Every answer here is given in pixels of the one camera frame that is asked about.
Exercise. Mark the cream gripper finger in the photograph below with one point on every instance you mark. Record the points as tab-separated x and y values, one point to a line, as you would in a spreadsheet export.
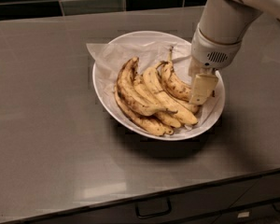
196	69
202	88

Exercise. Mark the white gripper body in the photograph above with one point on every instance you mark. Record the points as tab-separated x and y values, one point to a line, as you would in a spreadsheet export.
210	54

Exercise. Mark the spotted banana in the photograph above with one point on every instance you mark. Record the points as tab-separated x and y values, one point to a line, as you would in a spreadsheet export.
172	83
135	101
149	124

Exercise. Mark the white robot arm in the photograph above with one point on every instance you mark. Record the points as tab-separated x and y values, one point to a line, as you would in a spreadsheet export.
218	37

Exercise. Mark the small banana under right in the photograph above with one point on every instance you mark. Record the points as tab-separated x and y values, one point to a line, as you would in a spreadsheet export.
184	106

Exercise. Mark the yellow banana centre long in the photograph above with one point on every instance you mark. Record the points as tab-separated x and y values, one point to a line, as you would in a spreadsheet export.
151	79

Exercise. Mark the yellow banana centre lower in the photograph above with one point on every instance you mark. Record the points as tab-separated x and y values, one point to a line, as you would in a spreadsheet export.
163	116

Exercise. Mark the white oval bowl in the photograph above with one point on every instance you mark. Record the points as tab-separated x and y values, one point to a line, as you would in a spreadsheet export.
142	38

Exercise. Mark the white paper liner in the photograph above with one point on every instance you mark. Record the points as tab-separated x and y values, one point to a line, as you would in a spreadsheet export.
109	58

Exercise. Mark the dark cabinet drawer front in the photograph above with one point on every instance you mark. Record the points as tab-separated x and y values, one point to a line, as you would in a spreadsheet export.
232	201

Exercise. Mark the black drawer handle centre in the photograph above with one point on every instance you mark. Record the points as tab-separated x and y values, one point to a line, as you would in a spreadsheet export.
153	208

